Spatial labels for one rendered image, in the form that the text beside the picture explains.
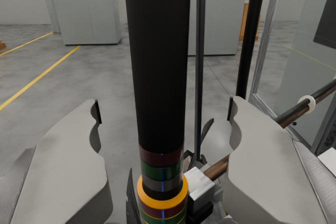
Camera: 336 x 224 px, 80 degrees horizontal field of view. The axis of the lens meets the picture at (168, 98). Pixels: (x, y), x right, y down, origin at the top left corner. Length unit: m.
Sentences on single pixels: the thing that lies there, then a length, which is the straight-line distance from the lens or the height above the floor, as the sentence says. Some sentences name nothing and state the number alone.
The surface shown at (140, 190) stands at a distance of 0.18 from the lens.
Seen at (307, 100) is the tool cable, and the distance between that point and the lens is 0.40.
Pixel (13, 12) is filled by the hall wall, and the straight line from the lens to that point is 14.36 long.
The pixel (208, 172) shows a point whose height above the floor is 1.55.
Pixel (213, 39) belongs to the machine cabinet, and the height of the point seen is 0.48.
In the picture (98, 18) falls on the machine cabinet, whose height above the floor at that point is 0.86.
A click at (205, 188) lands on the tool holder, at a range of 0.22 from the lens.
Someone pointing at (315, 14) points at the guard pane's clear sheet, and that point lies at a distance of 1.22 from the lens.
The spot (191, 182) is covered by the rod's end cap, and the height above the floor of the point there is 1.55.
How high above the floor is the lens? 1.72
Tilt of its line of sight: 29 degrees down
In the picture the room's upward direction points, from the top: straight up
